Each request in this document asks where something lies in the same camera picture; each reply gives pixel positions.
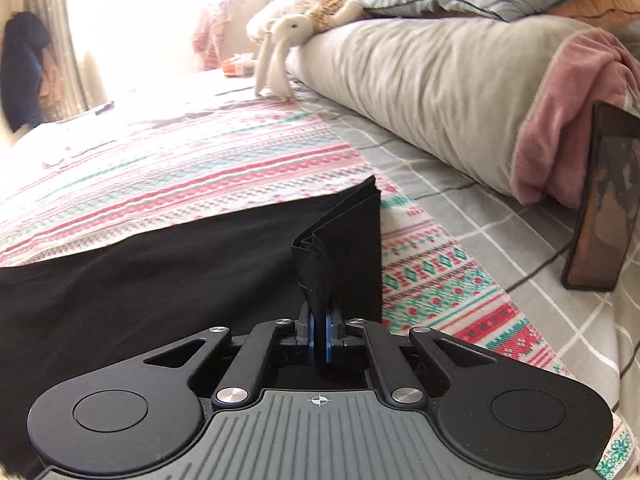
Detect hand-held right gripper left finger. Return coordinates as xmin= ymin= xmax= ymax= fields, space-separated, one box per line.
xmin=142 ymin=305 xmax=321 ymax=409

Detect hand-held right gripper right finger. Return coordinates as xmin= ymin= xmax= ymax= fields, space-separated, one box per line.
xmin=323 ymin=305 xmax=502 ymax=407

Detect black pants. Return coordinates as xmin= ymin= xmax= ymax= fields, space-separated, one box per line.
xmin=0 ymin=175 xmax=385 ymax=473

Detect grey checked bedsheet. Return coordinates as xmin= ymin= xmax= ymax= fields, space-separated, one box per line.
xmin=287 ymin=76 xmax=640 ymax=463

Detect pink green patterned blanket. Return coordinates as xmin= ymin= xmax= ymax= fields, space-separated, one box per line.
xmin=0 ymin=69 xmax=632 ymax=480

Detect long beige pillow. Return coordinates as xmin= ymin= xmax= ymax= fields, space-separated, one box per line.
xmin=285 ymin=14 xmax=596 ymax=196

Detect orange small box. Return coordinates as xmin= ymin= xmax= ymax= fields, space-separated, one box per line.
xmin=221 ymin=54 xmax=257 ymax=78

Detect white plush rabbit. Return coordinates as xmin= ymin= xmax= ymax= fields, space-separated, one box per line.
xmin=253 ymin=0 xmax=364 ymax=102

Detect black smartphone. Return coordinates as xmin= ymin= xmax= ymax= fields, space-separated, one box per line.
xmin=560 ymin=100 xmax=640 ymax=292

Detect pink hanging garment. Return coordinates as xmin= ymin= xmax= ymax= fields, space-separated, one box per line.
xmin=192 ymin=0 xmax=242 ymax=72

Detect pink fleece cloth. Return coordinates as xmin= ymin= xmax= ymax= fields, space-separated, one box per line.
xmin=514 ymin=27 xmax=640 ymax=207

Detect peach hanging garment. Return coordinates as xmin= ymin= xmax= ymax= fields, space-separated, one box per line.
xmin=37 ymin=49 xmax=64 ymax=107

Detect dark blue hanging garment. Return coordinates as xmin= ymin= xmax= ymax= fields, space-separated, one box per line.
xmin=0 ymin=11 xmax=52 ymax=132

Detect grey curtain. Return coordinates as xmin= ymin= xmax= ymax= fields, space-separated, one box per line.
xmin=22 ymin=0 xmax=92 ymax=112

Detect orange pillow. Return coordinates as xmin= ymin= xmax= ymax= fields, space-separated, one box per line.
xmin=546 ymin=0 xmax=640 ymax=34

